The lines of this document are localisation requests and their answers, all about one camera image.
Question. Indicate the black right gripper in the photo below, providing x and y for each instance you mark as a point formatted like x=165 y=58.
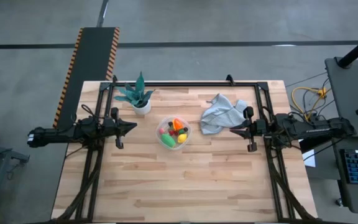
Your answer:
x=256 y=129

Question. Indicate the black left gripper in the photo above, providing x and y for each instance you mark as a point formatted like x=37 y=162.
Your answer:
x=113 y=129

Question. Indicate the pink toy fruit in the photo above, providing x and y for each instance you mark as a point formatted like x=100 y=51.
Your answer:
x=161 y=131

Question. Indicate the green toy corn cob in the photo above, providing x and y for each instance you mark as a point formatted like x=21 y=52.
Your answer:
x=168 y=140

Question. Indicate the red toy strawberry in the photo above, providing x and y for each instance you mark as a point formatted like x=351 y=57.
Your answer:
x=174 y=132

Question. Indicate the orange toy carrot green top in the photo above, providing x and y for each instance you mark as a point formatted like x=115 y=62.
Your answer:
x=176 y=124

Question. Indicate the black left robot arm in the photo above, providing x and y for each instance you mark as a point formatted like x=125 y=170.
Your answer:
x=61 y=133

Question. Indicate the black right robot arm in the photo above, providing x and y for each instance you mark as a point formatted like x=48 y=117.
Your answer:
x=315 y=129

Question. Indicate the clear plastic tupperware container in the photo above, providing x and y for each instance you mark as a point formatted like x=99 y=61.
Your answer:
x=160 y=143

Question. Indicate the grey crumpled cloth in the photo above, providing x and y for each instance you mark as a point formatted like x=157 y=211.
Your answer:
x=221 y=115

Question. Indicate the snake plant in white pot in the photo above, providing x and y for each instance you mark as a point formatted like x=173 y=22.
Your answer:
x=137 y=95

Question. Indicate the black hazard-striped floor mat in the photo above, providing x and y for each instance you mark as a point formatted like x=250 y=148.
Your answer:
x=85 y=68

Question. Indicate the white floor paper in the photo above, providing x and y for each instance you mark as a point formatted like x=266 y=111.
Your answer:
x=309 y=160

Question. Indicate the grey side desk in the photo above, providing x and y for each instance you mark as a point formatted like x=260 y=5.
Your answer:
x=350 y=93

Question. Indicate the grey laptop desk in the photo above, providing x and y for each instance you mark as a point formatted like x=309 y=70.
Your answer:
x=343 y=199

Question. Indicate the black diagonal pole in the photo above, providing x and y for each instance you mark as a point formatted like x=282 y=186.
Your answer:
x=356 y=49

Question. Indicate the black metal table frame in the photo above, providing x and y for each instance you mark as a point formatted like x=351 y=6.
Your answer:
x=182 y=84

